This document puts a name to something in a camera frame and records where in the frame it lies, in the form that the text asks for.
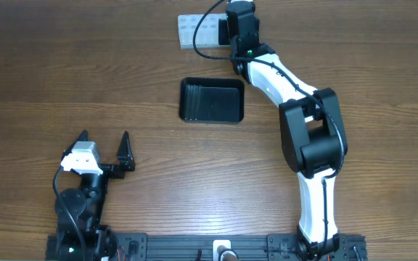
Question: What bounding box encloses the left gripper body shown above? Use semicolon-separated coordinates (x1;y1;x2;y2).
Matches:
98;163;127;180

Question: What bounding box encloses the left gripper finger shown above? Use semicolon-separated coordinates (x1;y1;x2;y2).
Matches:
116;130;136;172
62;129;89;157

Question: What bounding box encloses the black tray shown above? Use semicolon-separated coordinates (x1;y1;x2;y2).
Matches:
179;76;245;125

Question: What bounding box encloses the white test tube rack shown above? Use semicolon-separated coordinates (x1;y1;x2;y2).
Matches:
177;13;231;51

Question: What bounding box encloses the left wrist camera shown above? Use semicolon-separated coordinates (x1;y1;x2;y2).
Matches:
60;141;103;176

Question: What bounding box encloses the mounting rail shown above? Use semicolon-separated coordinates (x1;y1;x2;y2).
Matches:
45;232;369;261

